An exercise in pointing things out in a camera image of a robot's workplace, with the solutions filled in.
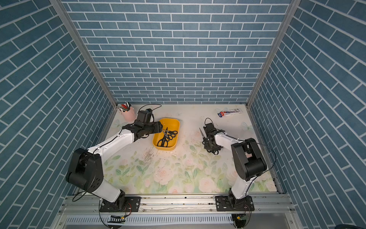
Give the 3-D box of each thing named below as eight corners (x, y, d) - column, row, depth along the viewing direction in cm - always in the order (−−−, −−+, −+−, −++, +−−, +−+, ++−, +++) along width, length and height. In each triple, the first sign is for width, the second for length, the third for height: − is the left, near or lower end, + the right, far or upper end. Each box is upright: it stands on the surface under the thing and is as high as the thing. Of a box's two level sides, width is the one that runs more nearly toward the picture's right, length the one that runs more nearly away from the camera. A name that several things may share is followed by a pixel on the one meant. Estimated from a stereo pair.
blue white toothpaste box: (219, 117, 116) (219, 115, 114) (217, 114, 118) (218, 111, 116) (241, 113, 119) (242, 111, 117) (239, 109, 122) (240, 107, 120)
